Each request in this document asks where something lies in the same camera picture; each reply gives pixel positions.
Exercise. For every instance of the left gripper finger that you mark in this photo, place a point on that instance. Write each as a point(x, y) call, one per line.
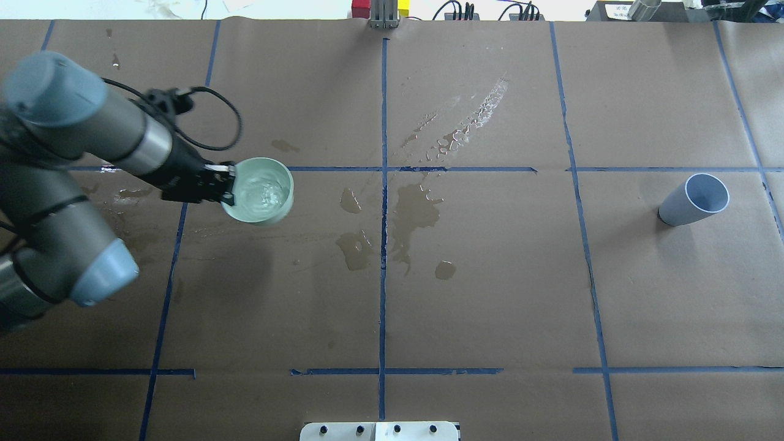
point(225, 197)
point(222, 168)

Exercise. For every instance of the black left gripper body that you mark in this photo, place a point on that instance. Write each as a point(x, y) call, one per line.
point(179, 173)

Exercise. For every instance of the mint green bowl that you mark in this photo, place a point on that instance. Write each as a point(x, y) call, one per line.
point(263, 192)

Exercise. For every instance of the light blue cup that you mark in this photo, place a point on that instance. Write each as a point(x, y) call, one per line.
point(702, 195)

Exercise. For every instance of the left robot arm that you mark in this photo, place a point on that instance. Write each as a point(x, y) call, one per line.
point(53, 112)

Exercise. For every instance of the red block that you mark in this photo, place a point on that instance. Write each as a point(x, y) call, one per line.
point(360, 9)

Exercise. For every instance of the yellow block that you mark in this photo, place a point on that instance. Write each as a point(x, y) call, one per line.
point(404, 8)

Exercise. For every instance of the white mounting plate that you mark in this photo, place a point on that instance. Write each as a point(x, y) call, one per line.
point(381, 430)

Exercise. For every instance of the silver metal can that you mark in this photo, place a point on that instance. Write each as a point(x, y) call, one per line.
point(643, 10)

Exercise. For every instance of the aluminium frame post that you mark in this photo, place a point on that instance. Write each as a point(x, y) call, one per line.
point(384, 14)

